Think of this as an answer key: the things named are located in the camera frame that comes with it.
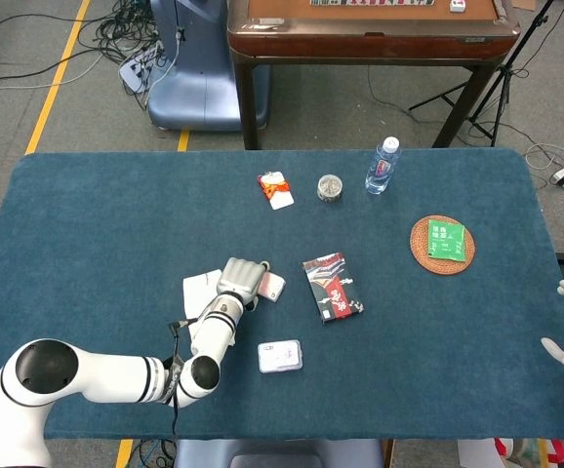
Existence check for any small white packet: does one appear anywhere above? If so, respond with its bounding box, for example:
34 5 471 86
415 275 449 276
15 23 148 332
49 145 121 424
257 271 287 304

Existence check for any green tea packet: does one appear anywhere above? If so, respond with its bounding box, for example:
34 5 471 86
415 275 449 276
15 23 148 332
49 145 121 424
426 218 466 262

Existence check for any white pink wet wipes pack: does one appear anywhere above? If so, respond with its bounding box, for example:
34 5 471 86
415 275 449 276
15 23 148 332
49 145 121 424
181 268 238 348

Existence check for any black red flat box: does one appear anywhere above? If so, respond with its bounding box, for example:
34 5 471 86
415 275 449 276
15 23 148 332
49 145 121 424
302 252 365 325

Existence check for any orange white snack packet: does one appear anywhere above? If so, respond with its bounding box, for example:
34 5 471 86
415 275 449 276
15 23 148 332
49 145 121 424
257 171 296 212

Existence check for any blue felt table cover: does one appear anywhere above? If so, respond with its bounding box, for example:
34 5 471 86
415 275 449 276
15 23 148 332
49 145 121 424
0 148 564 443

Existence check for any white power strip with plugs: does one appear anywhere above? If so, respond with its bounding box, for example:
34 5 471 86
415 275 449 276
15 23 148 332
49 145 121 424
118 41 166 95

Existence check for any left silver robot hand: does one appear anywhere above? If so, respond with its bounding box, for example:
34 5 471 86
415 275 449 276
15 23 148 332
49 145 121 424
216 256 272 313

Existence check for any brown mahjong table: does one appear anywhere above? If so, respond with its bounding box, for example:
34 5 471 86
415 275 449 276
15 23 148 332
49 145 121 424
226 0 522 150

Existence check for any black floor cable bundle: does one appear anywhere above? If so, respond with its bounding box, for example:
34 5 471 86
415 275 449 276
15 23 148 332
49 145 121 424
76 0 166 64

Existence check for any black tripod stand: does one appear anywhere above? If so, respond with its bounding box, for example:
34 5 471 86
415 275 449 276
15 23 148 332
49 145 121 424
408 0 556 147

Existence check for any clear water bottle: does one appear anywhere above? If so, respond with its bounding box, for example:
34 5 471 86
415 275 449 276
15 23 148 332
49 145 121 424
364 136 402 196

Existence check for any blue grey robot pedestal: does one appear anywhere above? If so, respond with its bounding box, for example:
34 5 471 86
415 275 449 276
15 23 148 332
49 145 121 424
145 0 271 132

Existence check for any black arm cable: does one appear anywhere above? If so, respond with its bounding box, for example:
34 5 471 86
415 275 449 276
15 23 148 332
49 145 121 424
166 318 201 441

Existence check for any round woven rattan coaster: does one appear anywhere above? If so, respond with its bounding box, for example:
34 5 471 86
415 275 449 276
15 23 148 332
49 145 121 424
409 214 477 277

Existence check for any clear plastic card box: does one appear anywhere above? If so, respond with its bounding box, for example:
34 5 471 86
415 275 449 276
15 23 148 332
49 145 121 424
257 339 304 374

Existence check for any row of mahjong tiles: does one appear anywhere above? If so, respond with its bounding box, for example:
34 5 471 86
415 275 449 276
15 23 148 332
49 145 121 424
309 0 436 8

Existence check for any grey robot torso base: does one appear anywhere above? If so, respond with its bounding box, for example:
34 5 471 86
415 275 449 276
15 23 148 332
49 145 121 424
172 438 385 468

